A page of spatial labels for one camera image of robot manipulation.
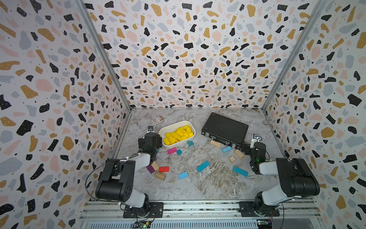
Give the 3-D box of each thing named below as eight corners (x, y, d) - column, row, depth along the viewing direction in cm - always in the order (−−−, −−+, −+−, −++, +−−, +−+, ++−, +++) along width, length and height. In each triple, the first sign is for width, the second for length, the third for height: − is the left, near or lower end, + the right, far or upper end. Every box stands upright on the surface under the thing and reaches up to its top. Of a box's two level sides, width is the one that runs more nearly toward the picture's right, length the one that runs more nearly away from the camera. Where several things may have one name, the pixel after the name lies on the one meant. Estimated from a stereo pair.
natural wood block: (154, 177, 87) (153, 175, 85) (157, 171, 89) (157, 170, 87) (163, 181, 85) (162, 180, 83) (166, 175, 88) (165, 174, 85)
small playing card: (155, 125, 113) (154, 123, 111) (152, 121, 116) (152, 119, 114) (164, 120, 117) (164, 118, 114) (162, 116, 119) (161, 114, 117)
